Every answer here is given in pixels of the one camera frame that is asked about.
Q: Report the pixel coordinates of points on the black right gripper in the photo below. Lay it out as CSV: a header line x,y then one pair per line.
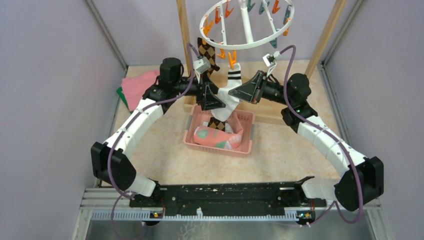
x,y
247,91

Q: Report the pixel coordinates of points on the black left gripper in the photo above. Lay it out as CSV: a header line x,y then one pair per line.
x,y
209,100

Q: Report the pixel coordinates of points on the white black striped sock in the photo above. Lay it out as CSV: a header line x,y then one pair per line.
x,y
234,80

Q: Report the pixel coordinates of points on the brown argyle sock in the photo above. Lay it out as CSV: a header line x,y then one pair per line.
x,y
217,124
208,51

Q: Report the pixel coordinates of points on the pink plastic basket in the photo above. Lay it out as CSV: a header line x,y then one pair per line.
x,y
198,116

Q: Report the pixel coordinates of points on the pink teal sock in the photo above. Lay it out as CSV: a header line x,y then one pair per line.
x,y
230,139

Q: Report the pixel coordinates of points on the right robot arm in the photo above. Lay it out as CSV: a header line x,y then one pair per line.
x,y
361,177

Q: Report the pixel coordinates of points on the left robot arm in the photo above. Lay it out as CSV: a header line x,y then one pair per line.
x,y
110,159

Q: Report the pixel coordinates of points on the white round clip hanger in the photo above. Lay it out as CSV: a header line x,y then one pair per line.
x,y
216,17

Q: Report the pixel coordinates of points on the orange clothes peg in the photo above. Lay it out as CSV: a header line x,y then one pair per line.
x,y
232,59
221,54

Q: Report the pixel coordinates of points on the teal clothes peg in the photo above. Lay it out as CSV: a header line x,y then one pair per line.
x,y
274,43

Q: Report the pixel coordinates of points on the pink folded cloth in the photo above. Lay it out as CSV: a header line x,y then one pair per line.
x,y
135,87

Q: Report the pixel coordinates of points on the green folded cloth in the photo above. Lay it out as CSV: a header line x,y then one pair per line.
x,y
121,95

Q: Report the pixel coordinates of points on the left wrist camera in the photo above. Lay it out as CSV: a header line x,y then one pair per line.
x,y
200,66

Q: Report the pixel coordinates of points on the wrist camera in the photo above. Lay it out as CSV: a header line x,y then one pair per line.
x,y
200,66
270,61

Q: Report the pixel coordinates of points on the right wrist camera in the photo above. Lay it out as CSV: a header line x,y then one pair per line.
x,y
270,61

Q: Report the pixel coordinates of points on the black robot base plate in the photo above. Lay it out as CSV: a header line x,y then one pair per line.
x,y
260,201

